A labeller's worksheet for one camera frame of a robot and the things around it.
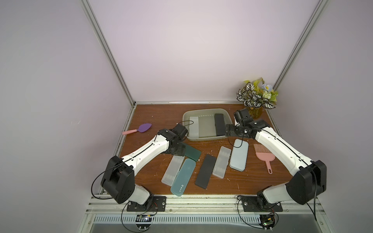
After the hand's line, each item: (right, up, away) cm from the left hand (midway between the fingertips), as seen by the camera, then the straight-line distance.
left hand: (177, 151), depth 83 cm
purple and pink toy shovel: (-28, +12, +21) cm, 37 cm away
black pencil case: (+30, +16, +25) cm, 42 cm away
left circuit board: (-17, -33, -11) cm, 39 cm away
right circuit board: (+46, -31, -14) cm, 57 cm away
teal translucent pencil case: (+3, -14, -2) cm, 15 cm away
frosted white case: (+10, +13, +20) cm, 26 cm away
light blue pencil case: (+38, -5, +5) cm, 38 cm away
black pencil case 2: (+17, -12, +2) cm, 21 cm away
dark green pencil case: (+8, -2, +7) cm, 11 cm away
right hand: (+33, +14, -1) cm, 36 cm away
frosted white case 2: (-3, -12, +3) cm, 13 cm away
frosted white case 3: (+25, -10, +1) cm, 27 cm away
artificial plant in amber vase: (+48, +33, +4) cm, 59 cm away
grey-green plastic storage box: (+20, +15, +26) cm, 36 cm away
